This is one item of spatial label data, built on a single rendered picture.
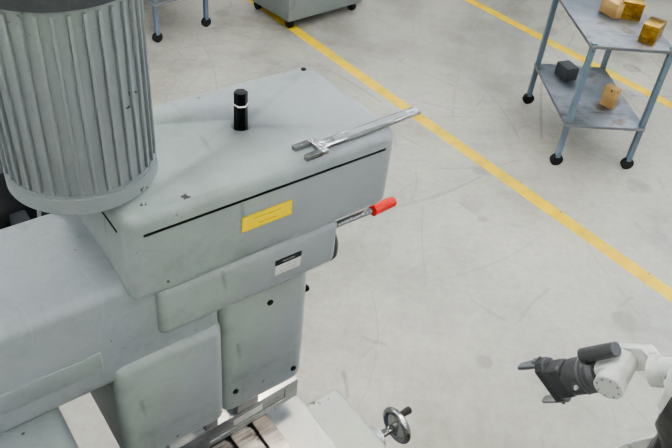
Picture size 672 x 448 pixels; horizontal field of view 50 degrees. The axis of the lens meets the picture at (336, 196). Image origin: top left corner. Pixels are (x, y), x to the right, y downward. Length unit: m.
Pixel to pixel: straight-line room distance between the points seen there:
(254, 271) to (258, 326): 0.17
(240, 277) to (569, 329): 2.66
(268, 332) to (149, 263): 0.38
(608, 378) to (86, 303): 1.11
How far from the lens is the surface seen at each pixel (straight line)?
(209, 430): 1.77
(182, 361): 1.22
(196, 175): 1.03
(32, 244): 1.15
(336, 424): 2.11
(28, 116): 0.91
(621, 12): 4.79
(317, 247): 1.22
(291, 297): 1.30
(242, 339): 1.30
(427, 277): 3.67
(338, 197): 1.16
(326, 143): 1.09
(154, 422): 1.30
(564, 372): 1.80
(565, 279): 3.90
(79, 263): 1.10
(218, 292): 1.15
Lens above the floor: 2.50
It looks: 38 degrees down
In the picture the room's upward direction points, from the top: 6 degrees clockwise
